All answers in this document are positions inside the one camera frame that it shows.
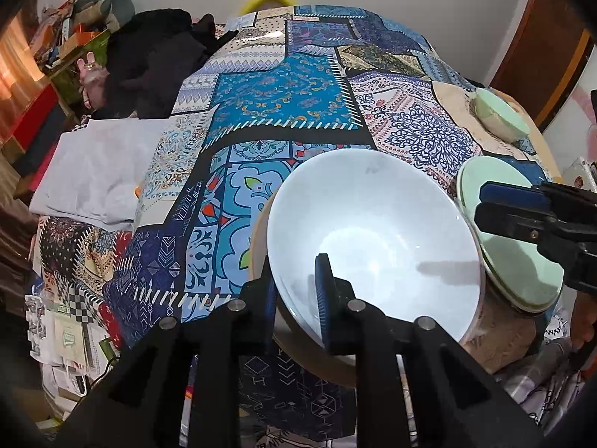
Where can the person's right hand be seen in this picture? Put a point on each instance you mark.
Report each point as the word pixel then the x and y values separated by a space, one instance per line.
pixel 583 319

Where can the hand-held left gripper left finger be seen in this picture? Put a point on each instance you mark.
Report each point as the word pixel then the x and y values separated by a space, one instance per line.
pixel 269 310

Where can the mint green bowl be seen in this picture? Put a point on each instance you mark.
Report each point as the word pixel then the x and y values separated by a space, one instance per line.
pixel 501 114

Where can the orange curtain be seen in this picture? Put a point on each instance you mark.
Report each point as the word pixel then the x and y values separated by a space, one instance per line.
pixel 14 56

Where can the pile of black clothing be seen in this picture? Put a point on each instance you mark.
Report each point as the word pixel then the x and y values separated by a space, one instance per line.
pixel 154 56

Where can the brown wooden door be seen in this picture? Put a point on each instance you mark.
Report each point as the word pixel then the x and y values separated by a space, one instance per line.
pixel 541 51

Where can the yellow round object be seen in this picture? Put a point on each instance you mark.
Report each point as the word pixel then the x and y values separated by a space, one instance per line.
pixel 268 1

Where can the large white plate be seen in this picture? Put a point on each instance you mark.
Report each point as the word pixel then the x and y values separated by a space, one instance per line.
pixel 513 306

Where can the white bowl with black spots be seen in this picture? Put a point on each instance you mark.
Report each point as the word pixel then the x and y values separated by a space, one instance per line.
pixel 373 205

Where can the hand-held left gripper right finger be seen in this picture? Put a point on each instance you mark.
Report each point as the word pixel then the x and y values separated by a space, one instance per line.
pixel 322 301

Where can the white printed box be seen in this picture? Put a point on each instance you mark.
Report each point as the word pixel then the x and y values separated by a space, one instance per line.
pixel 580 175

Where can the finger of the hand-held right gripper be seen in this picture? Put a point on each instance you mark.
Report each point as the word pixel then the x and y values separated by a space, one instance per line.
pixel 508 193
pixel 508 226

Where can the white folded cloth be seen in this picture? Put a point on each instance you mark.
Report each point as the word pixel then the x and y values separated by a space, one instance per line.
pixel 93 172

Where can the pink bunny toy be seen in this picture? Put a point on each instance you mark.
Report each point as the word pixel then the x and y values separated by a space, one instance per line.
pixel 92 79

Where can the patchwork printed blanket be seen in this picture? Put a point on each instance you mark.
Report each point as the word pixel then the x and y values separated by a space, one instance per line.
pixel 289 88

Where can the pile of papers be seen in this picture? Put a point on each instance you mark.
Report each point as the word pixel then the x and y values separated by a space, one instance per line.
pixel 70 336

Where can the red box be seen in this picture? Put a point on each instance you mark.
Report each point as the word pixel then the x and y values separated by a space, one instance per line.
pixel 32 112

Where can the grey plush toy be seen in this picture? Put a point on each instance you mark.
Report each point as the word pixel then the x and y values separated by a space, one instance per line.
pixel 105 2

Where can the mint green plate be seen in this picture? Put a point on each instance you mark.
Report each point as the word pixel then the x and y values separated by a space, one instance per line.
pixel 517 266

